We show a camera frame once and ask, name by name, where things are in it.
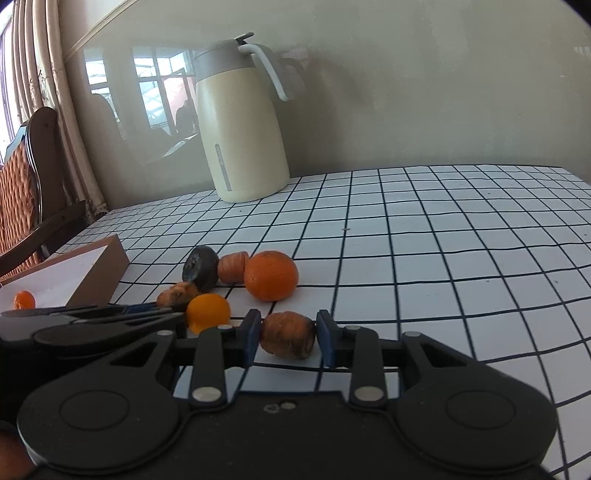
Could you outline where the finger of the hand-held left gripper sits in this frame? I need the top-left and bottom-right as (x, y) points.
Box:
(34, 313), (188, 348)
(0, 302), (160, 320)

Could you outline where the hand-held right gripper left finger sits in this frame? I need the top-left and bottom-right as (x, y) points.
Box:
(108, 308), (263, 408)

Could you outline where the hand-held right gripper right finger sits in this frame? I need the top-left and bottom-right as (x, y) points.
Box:
(315, 309), (467, 409)

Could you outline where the brown cardboard box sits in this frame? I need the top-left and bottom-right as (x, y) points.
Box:
(0, 234), (131, 310)

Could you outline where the dark purple mangosteen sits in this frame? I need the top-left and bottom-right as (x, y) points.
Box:
(182, 246), (220, 292)

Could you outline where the checkered white tablecloth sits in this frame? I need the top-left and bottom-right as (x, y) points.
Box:
(46, 164), (591, 480)

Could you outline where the wooden sofa with orange cushions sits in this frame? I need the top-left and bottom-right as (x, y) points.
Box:
(0, 106), (88, 282)

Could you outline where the cream thermos jug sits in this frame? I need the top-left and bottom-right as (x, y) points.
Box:
(191, 32), (308, 204)

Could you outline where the red framed window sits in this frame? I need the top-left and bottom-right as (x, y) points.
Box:
(0, 21), (14, 158)

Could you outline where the beige patterned curtain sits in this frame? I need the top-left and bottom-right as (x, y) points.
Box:
(0, 0), (109, 217)

